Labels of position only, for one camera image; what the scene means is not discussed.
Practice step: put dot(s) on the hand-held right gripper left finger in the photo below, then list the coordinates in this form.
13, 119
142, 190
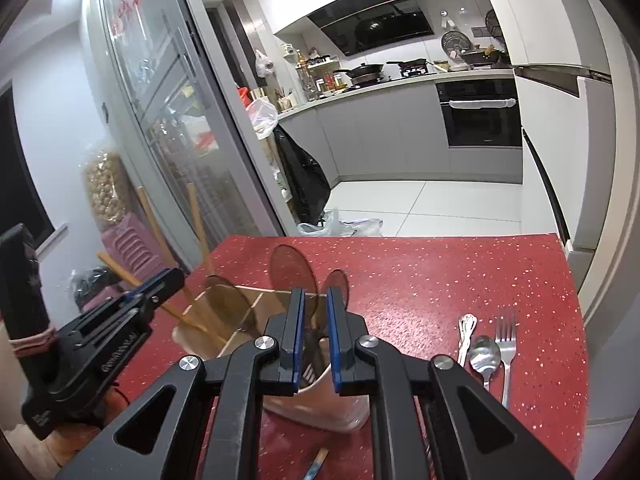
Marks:
301, 330

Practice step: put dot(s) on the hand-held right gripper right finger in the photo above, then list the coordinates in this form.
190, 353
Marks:
332, 330

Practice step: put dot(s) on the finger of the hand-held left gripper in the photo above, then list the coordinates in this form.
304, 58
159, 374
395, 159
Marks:
167, 287
142, 289

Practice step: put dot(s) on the dark translucent spoon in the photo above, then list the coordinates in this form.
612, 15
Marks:
247, 317
339, 280
292, 272
212, 290

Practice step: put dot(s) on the beige plastic cutlery holder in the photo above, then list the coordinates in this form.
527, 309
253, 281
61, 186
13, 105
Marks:
320, 410

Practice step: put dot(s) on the blue patterned chopstick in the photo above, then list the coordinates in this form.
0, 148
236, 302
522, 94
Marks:
314, 464

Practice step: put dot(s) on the stack of pink stools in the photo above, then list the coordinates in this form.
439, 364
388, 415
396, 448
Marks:
130, 250

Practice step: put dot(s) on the white plastic bag on floor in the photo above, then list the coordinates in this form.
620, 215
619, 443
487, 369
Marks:
345, 225

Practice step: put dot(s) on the clear bag of pale balls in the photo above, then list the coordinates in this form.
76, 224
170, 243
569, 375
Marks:
102, 185

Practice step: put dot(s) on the black trash bag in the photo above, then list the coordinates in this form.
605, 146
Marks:
305, 175

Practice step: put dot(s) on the plain metal fork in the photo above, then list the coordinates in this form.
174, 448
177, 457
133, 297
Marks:
506, 350

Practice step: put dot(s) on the sliding glass door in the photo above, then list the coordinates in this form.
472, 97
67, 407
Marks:
165, 110

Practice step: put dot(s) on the clear plastic bag with red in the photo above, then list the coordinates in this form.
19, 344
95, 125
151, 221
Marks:
262, 115

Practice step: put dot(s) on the grey kitchen cabinet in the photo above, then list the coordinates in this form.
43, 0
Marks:
390, 125

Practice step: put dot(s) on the hanging white plastic bag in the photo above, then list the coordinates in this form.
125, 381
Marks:
265, 65

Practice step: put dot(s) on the black built-in oven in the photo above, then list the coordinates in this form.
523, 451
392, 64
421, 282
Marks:
480, 125

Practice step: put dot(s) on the condiment rack with bottles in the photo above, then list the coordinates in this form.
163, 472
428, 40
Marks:
320, 72

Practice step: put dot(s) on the black frying pan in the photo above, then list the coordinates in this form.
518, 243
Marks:
410, 64

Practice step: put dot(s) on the red door lettering decal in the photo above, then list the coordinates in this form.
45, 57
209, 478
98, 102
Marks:
127, 10

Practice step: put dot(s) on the white refrigerator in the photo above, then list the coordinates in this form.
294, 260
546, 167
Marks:
555, 160

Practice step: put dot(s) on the black wok with food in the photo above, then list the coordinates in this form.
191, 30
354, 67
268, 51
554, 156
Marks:
482, 57

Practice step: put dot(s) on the black range hood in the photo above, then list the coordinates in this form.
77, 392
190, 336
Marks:
370, 20

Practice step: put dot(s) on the black wall switch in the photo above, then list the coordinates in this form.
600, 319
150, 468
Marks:
105, 110

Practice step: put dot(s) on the small white wall device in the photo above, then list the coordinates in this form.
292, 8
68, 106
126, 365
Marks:
287, 50

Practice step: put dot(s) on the white wall hook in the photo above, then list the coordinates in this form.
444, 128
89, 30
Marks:
446, 17

